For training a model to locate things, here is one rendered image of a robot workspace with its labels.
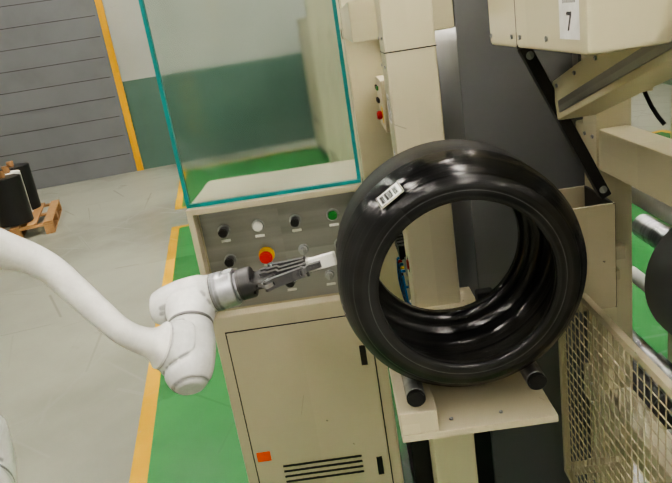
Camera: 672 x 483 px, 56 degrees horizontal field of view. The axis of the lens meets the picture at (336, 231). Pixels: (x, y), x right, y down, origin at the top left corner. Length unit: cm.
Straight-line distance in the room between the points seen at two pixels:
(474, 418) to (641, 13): 96
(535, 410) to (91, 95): 958
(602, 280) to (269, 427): 120
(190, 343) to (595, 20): 97
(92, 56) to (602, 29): 981
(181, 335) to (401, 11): 93
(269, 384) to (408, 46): 120
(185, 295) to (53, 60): 935
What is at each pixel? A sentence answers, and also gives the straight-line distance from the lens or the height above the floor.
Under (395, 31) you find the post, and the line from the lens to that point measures 165.
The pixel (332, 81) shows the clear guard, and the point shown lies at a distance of 192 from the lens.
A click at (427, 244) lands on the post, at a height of 114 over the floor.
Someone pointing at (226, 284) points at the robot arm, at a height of 122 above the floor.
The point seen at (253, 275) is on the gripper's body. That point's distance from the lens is 150.
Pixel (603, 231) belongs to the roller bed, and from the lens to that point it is 180.
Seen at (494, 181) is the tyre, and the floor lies 139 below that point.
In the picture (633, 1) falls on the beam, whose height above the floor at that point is 171.
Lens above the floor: 174
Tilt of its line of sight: 18 degrees down
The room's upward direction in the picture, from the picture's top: 9 degrees counter-clockwise
